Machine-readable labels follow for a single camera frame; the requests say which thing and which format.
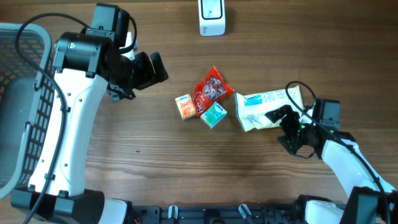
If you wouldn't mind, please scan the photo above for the yellow snack bag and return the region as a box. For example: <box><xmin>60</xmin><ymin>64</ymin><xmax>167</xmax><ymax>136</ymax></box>
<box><xmin>234</xmin><ymin>89</ymin><xmax>299</xmax><ymax>132</ymax></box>

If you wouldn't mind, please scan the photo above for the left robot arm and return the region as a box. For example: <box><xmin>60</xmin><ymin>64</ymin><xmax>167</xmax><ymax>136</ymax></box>
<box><xmin>11</xmin><ymin>3</ymin><xmax>169</xmax><ymax>223</ymax></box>

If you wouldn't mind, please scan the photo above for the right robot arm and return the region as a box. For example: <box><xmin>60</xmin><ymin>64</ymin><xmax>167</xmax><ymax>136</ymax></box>
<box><xmin>265</xmin><ymin>98</ymin><xmax>397</xmax><ymax>223</ymax></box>

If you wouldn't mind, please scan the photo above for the orange tissue pack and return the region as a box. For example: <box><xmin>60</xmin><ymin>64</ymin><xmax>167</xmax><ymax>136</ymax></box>
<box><xmin>175</xmin><ymin>94</ymin><xmax>197</xmax><ymax>119</ymax></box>

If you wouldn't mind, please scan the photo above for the red candy bag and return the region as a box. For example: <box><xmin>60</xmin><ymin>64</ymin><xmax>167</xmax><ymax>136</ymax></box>
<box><xmin>192</xmin><ymin>66</ymin><xmax>234</xmax><ymax>116</ymax></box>

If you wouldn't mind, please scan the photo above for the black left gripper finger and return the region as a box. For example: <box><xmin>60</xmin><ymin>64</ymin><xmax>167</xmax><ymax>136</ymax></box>
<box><xmin>150</xmin><ymin>52</ymin><xmax>169</xmax><ymax>83</ymax></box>
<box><xmin>106</xmin><ymin>83</ymin><xmax>136</xmax><ymax>102</ymax></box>

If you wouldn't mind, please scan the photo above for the teal tissue pack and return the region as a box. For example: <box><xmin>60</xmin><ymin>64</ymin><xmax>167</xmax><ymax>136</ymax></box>
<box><xmin>200</xmin><ymin>102</ymin><xmax>227</xmax><ymax>129</ymax></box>

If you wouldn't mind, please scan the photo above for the grey plastic mesh basket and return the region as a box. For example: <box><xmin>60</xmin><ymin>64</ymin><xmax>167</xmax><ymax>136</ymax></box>
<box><xmin>1</xmin><ymin>22</ymin><xmax>63</xmax><ymax>198</ymax></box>

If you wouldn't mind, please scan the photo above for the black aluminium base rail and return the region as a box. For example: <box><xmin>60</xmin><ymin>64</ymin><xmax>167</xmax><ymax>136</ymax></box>
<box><xmin>125</xmin><ymin>204</ymin><xmax>307</xmax><ymax>224</ymax></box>

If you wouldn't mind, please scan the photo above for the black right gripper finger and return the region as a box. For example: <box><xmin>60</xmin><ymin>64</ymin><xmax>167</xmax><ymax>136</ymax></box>
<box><xmin>265</xmin><ymin>105</ymin><xmax>294</xmax><ymax>123</ymax></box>
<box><xmin>277</xmin><ymin>135</ymin><xmax>303</xmax><ymax>155</ymax></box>

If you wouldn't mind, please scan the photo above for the white barcode scanner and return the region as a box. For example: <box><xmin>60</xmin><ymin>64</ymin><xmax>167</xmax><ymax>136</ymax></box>
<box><xmin>198</xmin><ymin>0</ymin><xmax>226</xmax><ymax>37</ymax></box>

